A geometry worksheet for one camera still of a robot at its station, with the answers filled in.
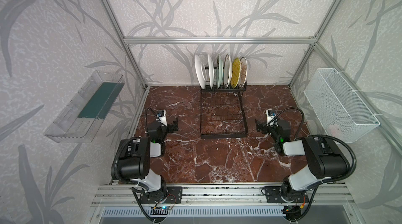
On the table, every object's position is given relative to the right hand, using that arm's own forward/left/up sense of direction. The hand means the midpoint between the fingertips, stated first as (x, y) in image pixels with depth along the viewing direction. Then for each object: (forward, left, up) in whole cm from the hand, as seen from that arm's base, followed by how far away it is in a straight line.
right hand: (263, 117), depth 94 cm
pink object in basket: (-16, -27, +13) cm, 34 cm away
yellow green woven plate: (+10, +19, +27) cm, 34 cm away
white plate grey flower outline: (+12, +37, +26) cm, 47 cm away
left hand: (-1, +57, +2) cm, 57 cm away
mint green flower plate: (+9, +27, +28) cm, 40 cm away
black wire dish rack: (+8, +24, -7) cm, 26 cm away
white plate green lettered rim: (+12, +32, +27) cm, 43 cm away
